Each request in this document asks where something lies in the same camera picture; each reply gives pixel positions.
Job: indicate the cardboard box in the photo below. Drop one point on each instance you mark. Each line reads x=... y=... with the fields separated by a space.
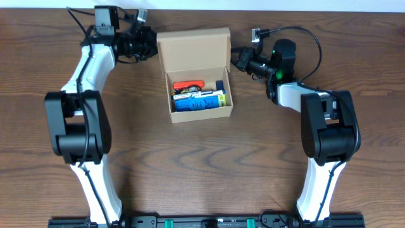
x=196 y=55

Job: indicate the black teardrop-shaped tool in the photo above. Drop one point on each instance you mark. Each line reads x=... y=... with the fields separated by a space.
x=186 y=90

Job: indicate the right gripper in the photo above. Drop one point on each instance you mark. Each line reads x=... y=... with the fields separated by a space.
x=243 y=59

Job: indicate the blue whiteboard marker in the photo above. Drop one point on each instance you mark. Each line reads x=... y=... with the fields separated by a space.
x=208 y=93

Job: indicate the yellow highlighter with dark cap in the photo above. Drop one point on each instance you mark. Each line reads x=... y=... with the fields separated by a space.
x=221 y=97

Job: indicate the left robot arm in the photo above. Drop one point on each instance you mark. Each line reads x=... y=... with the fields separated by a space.
x=79 y=128

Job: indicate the black whiteboard marker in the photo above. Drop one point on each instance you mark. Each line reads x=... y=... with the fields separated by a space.
x=185 y=95

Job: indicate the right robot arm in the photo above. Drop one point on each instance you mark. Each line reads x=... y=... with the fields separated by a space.
x=329 y=127

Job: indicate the black mounting rail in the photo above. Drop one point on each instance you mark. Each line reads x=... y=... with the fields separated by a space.
x=270 y=220

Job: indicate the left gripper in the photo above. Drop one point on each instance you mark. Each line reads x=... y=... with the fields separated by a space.
x=149 y=41

